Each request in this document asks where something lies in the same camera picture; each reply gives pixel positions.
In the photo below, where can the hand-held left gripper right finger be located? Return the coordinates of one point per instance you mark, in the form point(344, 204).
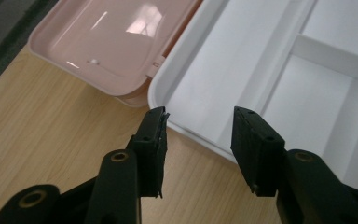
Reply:
point(258, 152)

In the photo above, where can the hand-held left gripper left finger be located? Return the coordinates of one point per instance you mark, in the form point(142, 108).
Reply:
point(152, 149)

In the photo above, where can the white divided tray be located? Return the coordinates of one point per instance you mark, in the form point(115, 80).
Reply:
point(261, 62)

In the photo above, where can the pink storage box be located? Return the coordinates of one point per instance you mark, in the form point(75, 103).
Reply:
point(105, 46)

